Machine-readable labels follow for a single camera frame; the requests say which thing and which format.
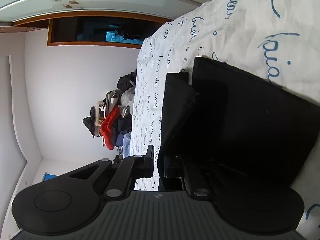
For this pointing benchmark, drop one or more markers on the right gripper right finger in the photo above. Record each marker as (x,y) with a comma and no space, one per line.
(251,208)

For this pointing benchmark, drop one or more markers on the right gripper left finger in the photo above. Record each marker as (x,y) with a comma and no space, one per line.
(72,200)

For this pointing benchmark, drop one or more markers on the pile of clothes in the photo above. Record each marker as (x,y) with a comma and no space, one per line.
(113,115)

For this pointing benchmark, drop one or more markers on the light blue blanket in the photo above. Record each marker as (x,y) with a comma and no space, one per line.
(123,144)

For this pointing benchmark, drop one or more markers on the wooden door frame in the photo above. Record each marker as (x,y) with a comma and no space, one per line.
(95,28)

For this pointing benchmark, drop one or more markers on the black pants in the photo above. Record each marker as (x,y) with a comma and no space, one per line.
(225,128)

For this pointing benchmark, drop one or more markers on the white quilt with blue script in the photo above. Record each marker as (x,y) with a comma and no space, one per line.
(276,40)

